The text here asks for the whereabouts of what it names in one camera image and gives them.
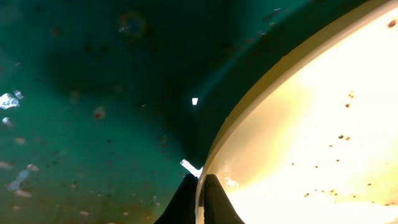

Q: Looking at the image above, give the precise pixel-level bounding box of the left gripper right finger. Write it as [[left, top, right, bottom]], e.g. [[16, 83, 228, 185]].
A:
[[203, 174, 244, 224]]

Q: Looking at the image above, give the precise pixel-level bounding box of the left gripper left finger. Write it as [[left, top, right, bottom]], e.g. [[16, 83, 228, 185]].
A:
[[154, 174, 198, 224]]

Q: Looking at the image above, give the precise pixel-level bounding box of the light green plate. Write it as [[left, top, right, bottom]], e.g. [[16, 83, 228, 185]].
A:
[[196, 1, 397, 223]]

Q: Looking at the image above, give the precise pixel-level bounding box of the teal plastic tray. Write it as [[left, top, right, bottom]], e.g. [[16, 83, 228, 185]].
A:
[[1, 0, 359, 223]]

